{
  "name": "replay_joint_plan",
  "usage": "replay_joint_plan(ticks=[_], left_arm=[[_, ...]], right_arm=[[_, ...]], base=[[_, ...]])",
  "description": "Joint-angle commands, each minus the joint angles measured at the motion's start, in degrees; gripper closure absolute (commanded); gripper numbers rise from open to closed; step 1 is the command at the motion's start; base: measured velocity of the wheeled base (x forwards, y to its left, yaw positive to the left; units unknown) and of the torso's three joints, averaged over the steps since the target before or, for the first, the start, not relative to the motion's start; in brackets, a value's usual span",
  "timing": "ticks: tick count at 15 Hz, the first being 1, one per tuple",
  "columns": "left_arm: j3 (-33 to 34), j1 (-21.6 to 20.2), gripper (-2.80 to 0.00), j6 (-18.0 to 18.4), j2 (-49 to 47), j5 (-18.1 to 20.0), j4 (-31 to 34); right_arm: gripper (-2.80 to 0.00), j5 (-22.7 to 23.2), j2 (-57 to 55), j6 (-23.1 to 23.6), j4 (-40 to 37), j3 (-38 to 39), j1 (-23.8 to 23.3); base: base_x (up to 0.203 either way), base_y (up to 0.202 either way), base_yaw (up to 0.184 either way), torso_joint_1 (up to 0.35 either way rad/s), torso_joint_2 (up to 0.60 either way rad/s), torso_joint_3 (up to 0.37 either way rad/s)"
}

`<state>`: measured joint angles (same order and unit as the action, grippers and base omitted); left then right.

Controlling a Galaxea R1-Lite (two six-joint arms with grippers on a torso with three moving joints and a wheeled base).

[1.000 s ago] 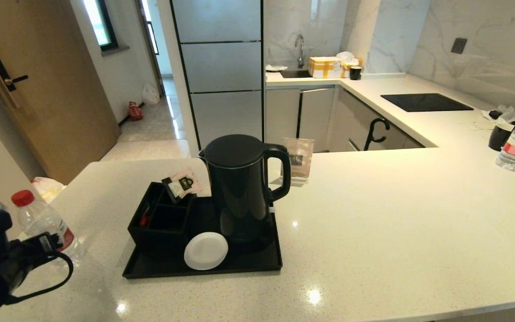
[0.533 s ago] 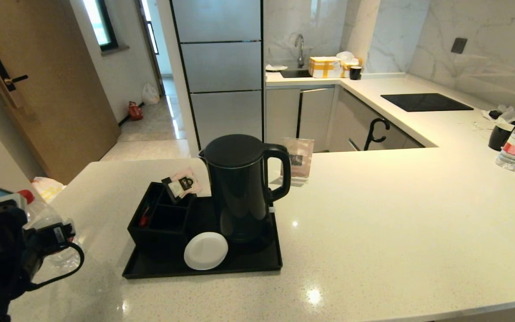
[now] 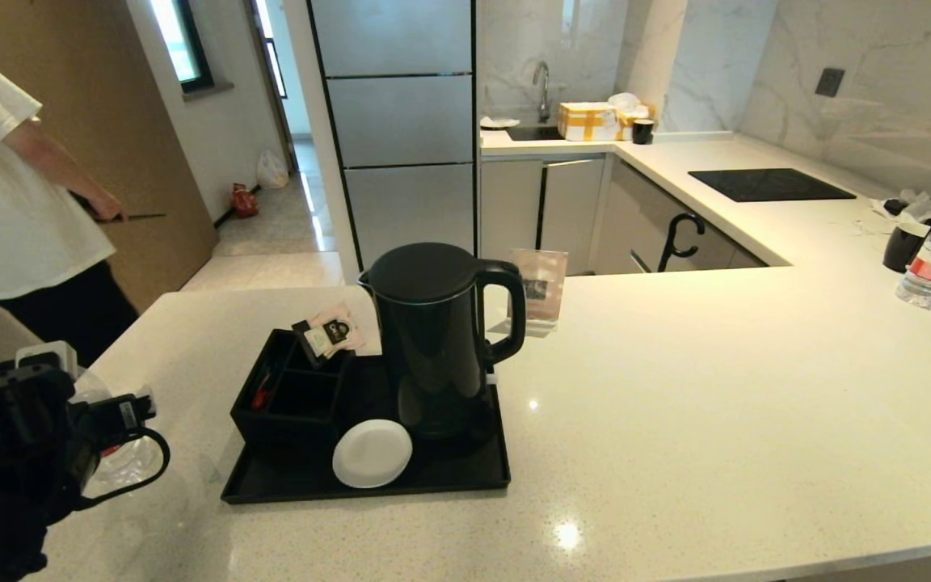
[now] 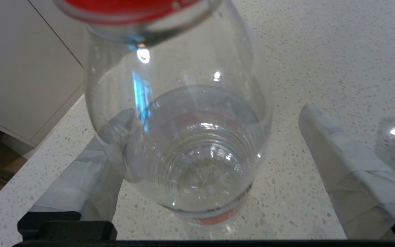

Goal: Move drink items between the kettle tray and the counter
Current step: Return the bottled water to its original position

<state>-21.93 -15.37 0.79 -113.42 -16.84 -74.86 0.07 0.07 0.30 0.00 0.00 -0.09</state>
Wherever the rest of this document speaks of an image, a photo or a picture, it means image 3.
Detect black compartment organizer box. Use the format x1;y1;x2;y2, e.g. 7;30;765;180
230;327;357;455

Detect yellow striped white box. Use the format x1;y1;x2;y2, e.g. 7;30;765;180
558;102;621;142

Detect chrome faucet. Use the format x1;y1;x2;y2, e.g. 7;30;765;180
533;61;554;124

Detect grey counter base cabinets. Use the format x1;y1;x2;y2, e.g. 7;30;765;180
595;158;769;276

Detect silver refrigerator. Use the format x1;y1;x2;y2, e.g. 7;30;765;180
308;0;478;285

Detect black rectangular serving tray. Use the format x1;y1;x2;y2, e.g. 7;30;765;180
221;352;512;505

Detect crumpled clear plastic wrapper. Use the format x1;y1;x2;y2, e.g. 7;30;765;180
870;190;931;226

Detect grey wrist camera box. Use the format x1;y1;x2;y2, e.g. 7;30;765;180
15;340;80;381

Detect dark sink basin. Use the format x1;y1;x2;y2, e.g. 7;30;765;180
506;124;567;142

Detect black induction cooktop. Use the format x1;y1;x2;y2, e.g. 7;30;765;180
689;167;858;203

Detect bystander bare hand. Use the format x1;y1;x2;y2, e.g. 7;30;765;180
91;189;129;224

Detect black mug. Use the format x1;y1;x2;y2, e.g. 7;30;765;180
883;221;931;273

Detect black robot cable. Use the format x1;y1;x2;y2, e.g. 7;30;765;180
0;358;172;512

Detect white sink cabinet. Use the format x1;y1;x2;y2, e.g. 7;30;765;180
480;156;608;277

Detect person bare forearm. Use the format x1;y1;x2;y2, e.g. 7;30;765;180
3;120;111;205

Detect dark framed window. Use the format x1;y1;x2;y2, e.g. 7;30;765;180
150;0;214;94

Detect person in white shirt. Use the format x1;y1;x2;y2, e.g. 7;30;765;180
0;28;140;366

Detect black curved hook handle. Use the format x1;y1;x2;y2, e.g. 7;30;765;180
658;213;707;274

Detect white plastic bag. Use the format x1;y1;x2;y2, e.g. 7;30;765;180
257;149;292;190

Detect pink tea sachet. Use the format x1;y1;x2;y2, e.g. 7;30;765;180
292;304;368;370

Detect brown wooden door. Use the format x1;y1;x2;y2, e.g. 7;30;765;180
0;0;220;314

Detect acrylic WiFi QR sign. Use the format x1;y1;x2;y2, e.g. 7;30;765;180
508;248;570;336

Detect black electric kettle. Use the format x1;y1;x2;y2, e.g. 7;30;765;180
358;242;528;441

